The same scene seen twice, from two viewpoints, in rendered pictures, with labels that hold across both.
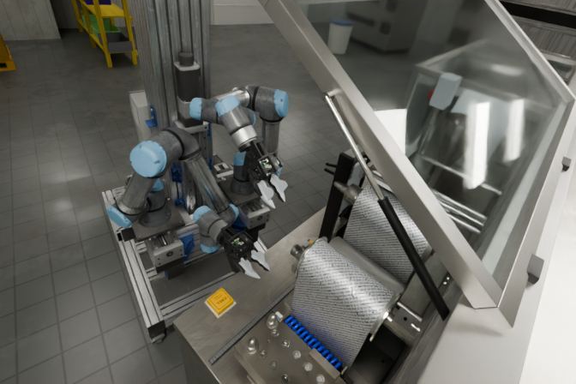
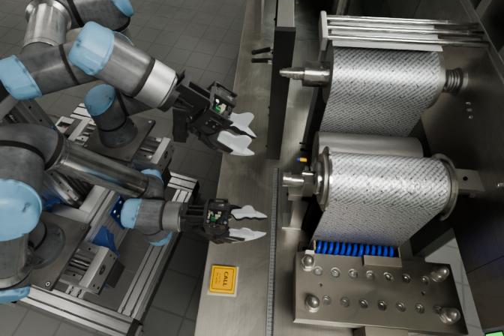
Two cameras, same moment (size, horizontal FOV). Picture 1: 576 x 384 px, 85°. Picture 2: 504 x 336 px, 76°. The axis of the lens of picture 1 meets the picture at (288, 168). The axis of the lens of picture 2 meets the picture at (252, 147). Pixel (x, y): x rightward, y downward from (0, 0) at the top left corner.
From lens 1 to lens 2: 0.47 m
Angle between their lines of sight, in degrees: 30
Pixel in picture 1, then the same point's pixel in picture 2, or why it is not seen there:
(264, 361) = (334, 305)
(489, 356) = not seen: outside the picture
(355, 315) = (418, 208)
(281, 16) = not seen: outside the picture
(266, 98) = not seen: outside the picture
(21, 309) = not seen: outside the picture
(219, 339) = (256, 314)
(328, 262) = (361, 175)
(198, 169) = (80, 163)
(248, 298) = (245, 253)
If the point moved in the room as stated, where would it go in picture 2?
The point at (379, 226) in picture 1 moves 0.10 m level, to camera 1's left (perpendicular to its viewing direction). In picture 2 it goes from (372, 97) to (340, 115)
